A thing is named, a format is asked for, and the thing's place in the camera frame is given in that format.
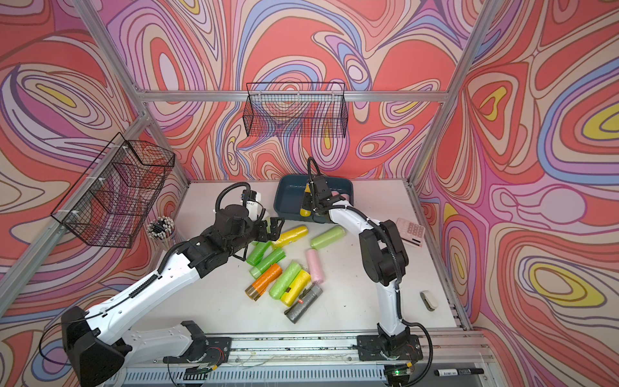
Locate grey trash bag roll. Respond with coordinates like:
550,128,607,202
284,284,323,323

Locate thin pink trash bag roll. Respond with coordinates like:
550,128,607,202
306,248,325,285

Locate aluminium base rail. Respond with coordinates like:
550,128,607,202
103,331,507,386

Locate clear cup of pencils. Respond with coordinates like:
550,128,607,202
147,216,182,252

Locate orange trash bag roll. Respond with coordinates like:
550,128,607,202
245,264,283,301

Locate back black wire basket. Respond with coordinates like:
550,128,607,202
243,81,349,139

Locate black wire basket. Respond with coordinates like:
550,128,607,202
51,133,176,248
243,81,349,139

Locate green roll centre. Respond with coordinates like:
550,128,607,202
249,248,286,279

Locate pink calculator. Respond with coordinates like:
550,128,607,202
396,218,426,247

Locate green roll left lower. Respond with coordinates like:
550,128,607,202
246,241,272,266

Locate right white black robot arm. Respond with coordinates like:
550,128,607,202
308,173,434,364

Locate left black wire basket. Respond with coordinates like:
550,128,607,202
51,133,176,248

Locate light green roll upper right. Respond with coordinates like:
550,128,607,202
310,226,346,250

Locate teal plastic storage box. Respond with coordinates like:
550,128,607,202
273,174,354,224

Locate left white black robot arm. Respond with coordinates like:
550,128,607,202
61,204,285,386

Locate green roll beside yellow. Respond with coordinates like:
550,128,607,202
269,261,301,300

